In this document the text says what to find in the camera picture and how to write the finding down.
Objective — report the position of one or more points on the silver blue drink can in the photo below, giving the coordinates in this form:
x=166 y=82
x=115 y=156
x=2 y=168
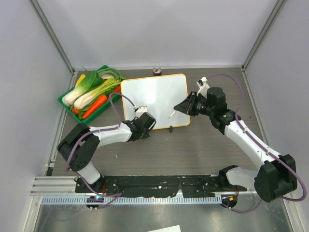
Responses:
x=157 y=71

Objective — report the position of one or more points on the green plastic basket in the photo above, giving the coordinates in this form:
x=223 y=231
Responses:
x=105 y=72

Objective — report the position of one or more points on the bok choy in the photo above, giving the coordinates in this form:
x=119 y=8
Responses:
x=86 y=98
x=89 y=82

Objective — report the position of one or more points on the aluminium frame post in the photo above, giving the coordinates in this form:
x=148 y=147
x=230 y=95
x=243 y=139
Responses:
x=279 y=4
x=49 y=30

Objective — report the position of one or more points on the bok choy right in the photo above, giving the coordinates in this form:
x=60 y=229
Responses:
x=86 y=98

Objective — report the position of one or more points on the aluminium rail left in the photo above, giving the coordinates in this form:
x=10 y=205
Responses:
x=53 y=185

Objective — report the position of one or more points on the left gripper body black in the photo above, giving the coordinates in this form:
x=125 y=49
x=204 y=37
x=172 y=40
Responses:
x=145 y=134

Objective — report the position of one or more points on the aluminium frame post right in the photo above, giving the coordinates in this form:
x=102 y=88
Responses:
x=279 y=4

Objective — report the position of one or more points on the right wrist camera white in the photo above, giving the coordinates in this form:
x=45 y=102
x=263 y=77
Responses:
x=203 y=86

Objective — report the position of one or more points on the red tomato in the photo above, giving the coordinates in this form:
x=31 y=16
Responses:
x=117 y=89

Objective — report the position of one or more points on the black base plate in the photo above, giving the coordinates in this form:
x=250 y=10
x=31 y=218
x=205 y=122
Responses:
x=158 y=186

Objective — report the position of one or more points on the orange carrot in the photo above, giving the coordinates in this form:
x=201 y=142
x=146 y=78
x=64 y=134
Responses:
x=96 y=105

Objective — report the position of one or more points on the bok choy left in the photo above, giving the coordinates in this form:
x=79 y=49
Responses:
x=89 y=82

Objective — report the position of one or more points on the whiteboard with orange frame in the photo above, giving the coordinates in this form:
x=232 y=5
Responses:
x=160 y=94

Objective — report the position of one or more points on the aluminium frame post left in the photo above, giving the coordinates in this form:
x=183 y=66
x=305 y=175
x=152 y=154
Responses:
x=49 y=30

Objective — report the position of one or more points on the yellow vegetable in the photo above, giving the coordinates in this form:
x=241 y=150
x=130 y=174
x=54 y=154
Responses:
x=82 y=76

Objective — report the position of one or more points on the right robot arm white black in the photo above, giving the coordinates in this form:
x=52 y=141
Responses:
x=274 y=176

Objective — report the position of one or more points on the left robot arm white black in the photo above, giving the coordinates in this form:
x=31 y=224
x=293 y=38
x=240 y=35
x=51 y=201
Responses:
x=79 y=146

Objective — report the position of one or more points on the white slotted cable duct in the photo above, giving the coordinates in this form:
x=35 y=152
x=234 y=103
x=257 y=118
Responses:
x=84 y=199

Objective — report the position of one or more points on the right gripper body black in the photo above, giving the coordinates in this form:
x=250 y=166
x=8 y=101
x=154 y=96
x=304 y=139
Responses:
x=201 y=106

